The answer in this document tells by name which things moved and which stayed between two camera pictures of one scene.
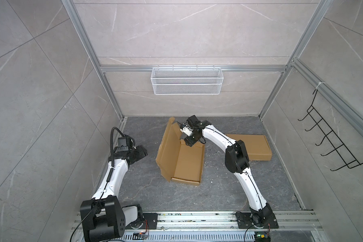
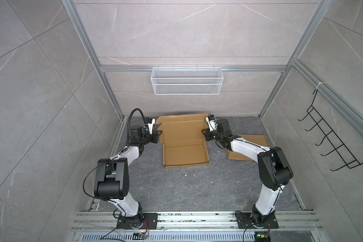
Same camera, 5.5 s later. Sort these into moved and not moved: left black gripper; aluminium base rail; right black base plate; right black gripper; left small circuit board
Moved: right black gripper; left black gripper
Not moved: left small circuit board; right black base plate; aluminium base rail
